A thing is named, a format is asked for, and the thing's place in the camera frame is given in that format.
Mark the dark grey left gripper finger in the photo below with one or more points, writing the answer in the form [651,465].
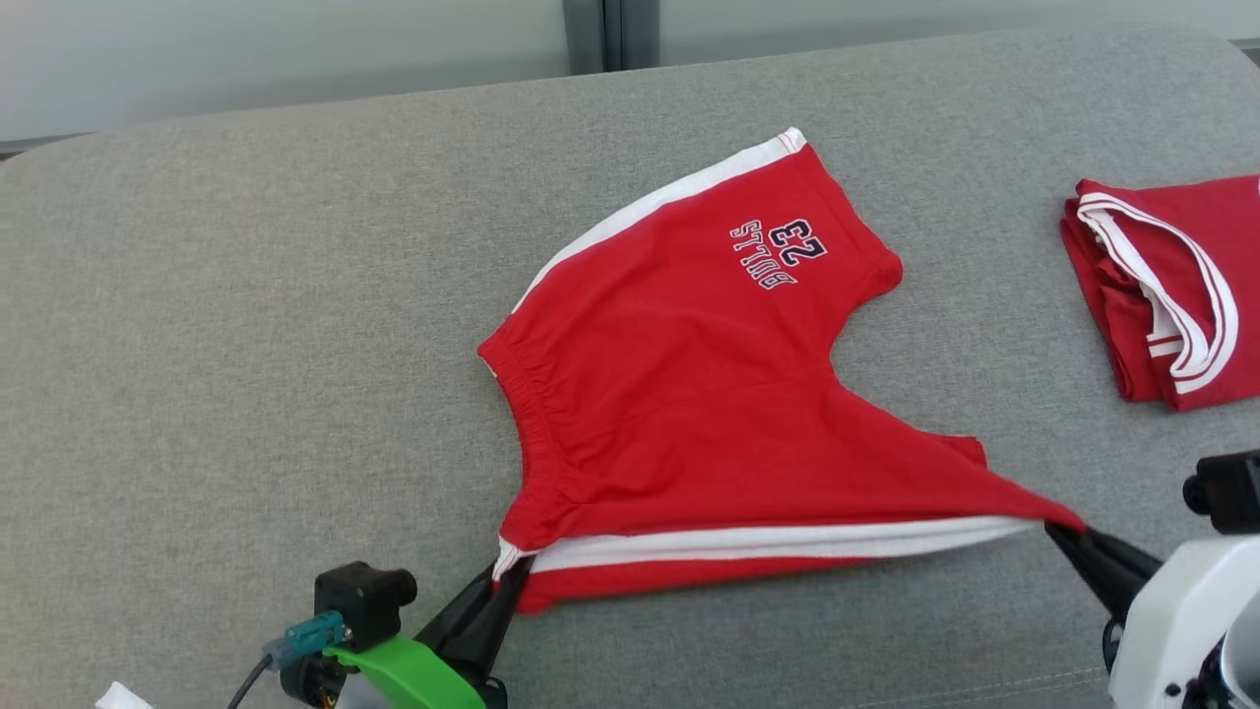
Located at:
[497,620]
[463,611]

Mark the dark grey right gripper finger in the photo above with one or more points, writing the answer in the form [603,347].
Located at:
[1104,586]
[1112,556]

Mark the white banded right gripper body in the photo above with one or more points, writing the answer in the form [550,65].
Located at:
[1181,630]

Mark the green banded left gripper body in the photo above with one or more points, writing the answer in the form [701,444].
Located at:
[404,675]

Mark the red basketball shorts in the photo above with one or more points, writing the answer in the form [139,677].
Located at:
[689,394]

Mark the red and white jersey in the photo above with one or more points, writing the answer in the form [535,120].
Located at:
[1221,212]

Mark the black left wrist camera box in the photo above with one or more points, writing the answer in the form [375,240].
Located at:
[359,601]

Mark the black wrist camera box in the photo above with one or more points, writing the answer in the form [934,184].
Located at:
[359,601]
[1230,492]

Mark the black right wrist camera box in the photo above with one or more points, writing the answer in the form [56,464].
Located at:
[1230,492]

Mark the grey metal partition post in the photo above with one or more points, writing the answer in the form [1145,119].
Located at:
[610,34]

